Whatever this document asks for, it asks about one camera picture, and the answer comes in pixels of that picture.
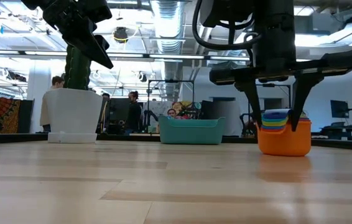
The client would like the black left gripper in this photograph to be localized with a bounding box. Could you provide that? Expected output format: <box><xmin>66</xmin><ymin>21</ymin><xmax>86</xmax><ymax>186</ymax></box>
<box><xmin>40</xmin><ymin>0</ymin><xmax>115</xmax><ymax>70</ymax></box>

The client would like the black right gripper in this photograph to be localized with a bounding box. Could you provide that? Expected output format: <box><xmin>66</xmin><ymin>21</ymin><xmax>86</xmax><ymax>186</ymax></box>
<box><xmin>209</xmin><ymin>0</ymin><xmax>352</xmax><ymax>133</ymax></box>

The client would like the small dark blue measuring cup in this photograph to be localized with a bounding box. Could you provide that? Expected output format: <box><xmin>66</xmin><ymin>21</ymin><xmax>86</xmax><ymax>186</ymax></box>
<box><xmin>263</xmin><ymin>108</ymin><xmax>292</xmax><ymax>117</ymax></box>

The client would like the light blue measuring cup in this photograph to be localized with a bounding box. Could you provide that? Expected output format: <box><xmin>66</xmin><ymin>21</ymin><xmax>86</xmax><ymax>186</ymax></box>
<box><xmin>262</xmin><ymin>115</ymin><xmax>290</xmax><ymax>121</ymax></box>

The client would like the red measuring cup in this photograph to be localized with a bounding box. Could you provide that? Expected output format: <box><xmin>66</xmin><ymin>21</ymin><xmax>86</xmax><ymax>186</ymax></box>
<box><xmin>260</xmin><ymin>128</ymin><xmax>311</xmax><ymax>133</ymax></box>

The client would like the large orange measuring cup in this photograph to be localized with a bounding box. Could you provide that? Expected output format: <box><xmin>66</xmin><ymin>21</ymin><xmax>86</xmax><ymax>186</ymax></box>
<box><xmin>256</xmin><ymin>119</ymin><xmax>312</xmax><ymax>157</ymax></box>

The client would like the teal plastic basket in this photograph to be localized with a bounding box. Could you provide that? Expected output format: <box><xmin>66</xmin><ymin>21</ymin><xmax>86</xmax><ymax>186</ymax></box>
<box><xmin>158</xmin><ymin>116</ymin><xmax>226</xmax><ymax>146</ymax></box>

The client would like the black ceiling device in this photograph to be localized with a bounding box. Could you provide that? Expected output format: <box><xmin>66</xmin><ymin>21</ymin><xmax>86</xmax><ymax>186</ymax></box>
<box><xmin>113</xmin><ymin>26</ymin><xmax>129</xmax><ymax>44</ymax></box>

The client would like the green cactus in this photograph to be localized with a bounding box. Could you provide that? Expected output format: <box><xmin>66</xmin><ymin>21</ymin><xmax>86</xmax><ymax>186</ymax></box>
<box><xmin>63</xmin><ymin>43</ymin><xmax>92</xmax><ymax>91</ymax></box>

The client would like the black computer monitor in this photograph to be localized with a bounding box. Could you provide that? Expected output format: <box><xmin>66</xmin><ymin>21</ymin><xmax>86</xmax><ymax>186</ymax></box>
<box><xmin>330</xmin><ymin>99</ymin><xmax>350</xmax><ymax>119</ymax></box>

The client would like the white plant pot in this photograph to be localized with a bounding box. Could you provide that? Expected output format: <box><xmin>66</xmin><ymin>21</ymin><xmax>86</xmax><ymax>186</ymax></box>
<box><xmin>44</xmin><ymin>88</ymin><xmax>104</xmax><ymax>144</ymax></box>

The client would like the orange patterned tapestry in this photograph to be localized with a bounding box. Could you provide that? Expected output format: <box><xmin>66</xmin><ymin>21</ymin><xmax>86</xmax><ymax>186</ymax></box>
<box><xmin>0</xmin><ymin>97</ymin><xmax>21</xmax><ymax>134</ymax></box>

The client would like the silver ventilation duct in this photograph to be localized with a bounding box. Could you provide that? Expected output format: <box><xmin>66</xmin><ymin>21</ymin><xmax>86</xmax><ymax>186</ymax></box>
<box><xmin>151</xmin><ymin>0</ymin><xmax>185</xmax><ymax>55</ymax></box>

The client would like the black metal frame stand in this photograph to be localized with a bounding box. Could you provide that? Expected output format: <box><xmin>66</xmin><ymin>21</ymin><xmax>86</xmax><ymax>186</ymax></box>
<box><xmin>147</xmin><ymin>79</ymin><xmax>195</xmax><ymax>134</ymax></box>

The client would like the black cable loop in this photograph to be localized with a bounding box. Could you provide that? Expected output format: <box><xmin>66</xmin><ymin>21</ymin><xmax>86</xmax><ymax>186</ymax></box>
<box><xmin>192</xmin><ymin>0</ymin><xmax>262</xmax><ymax>51</ymax></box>

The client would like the black metal table frame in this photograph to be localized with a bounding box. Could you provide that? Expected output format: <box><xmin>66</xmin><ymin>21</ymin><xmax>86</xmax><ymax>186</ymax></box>
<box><xmin>0</xmin><ymin>132</ymin><xmax>352</xmax><ymax>152</ymax></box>

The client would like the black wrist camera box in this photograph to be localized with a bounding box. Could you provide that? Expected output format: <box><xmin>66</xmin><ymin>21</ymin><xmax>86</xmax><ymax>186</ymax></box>
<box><xmin>199</xmin><ymin>0</ymin><xmax>256</xmax><ymax>29</ymax></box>

